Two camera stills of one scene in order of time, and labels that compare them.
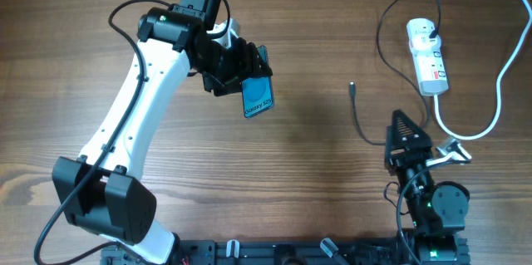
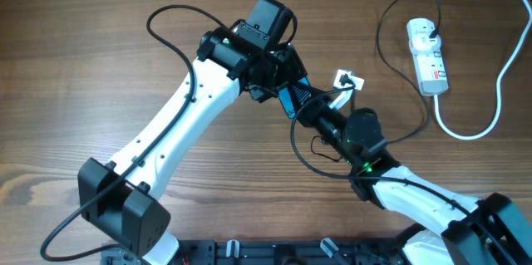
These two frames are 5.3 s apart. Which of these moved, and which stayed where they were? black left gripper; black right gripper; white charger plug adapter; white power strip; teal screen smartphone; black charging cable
Moved: black right gripper; teal screen smartphone; black left gripper
Stayed: white power strip; white charger plug adapter; black charging cable
